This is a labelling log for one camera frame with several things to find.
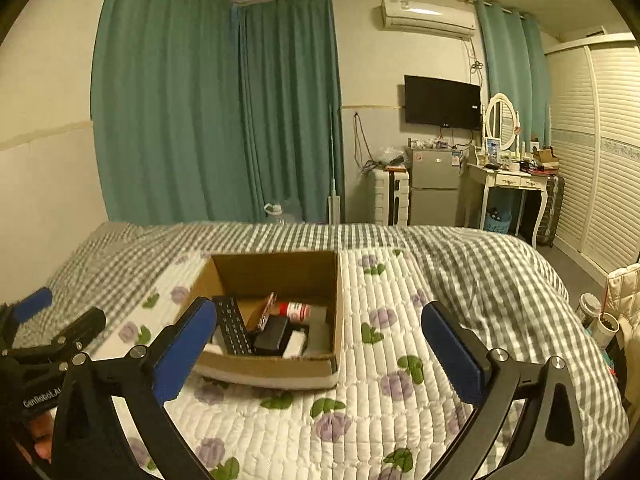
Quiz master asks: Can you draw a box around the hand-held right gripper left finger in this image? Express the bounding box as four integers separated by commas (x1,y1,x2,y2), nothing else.
50,296,218,480

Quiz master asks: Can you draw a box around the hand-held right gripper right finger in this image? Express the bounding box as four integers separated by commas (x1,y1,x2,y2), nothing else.
421,301,586,480

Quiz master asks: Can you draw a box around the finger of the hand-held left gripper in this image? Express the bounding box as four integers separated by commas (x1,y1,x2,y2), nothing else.
10,307,107,366
0,287,53,346

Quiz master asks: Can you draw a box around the black remote control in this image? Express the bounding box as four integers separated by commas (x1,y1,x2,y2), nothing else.
212,296,255,357

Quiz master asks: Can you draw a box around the black rectangular case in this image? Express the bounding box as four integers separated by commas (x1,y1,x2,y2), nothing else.
253,316,291,357

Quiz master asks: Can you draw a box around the pink booklet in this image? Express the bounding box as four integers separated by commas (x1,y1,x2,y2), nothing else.
257,292,277,333

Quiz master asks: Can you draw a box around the white cylindrical device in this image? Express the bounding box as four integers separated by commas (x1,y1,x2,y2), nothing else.
282,330,308,359

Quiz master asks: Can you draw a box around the white tube with red cap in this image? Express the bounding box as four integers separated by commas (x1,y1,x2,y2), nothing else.
277,301,328,323

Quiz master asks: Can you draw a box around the cardboard box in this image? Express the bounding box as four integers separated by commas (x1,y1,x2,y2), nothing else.
187,250,345,391

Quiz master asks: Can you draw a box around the person's left hand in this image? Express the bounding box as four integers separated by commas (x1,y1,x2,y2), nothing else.
25,407,55,463

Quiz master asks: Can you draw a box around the white floral quilt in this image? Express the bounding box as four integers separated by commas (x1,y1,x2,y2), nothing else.
95,247,501,480

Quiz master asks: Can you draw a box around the grey checkered blanket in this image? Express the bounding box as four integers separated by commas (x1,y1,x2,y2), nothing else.
47,220,628,466

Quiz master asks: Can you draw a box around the paper cup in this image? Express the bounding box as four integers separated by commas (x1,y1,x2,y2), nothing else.
575,293,602,331
592,312,621,351

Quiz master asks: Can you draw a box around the blue basket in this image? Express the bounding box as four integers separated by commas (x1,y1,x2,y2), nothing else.
484,207,513,233

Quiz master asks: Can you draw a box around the large water bottle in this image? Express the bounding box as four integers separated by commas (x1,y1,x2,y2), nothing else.
264,199,306,225

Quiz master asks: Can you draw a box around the white suitcase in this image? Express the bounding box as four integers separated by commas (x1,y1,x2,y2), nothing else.
372,167,411,227

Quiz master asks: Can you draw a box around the silver small fridge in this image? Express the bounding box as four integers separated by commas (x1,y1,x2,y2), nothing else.
404,146,463,227

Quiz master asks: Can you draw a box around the dark suitcase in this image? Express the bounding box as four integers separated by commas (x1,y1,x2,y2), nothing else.
522,172,566,248

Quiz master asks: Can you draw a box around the cream quilted cushion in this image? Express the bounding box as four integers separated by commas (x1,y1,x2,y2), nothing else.
602,262,640,321

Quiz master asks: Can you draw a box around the white dressing table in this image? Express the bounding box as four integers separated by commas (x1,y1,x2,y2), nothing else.
465,157,551,248

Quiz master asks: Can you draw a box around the white mop pole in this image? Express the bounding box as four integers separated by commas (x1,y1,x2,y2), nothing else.
327,104,343,225

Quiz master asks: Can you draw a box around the green curtain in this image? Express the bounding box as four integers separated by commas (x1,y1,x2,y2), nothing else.
91,0,246,223
232,0,346,226
475,0,551,153

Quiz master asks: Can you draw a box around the white oval mirror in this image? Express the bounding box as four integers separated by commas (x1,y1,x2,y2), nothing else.
484,92,521,153

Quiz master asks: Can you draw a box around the white slatted wardrobe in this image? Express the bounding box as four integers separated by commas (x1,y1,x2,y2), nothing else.
544,32,640,283

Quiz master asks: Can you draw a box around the white air conditioner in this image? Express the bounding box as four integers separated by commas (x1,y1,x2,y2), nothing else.
381,0,476,41

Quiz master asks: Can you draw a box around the black hanging cable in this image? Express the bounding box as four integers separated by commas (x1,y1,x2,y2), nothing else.
352,112,376,176

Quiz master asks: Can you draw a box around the black wall television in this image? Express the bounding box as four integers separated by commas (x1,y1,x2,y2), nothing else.
404,75,482,131

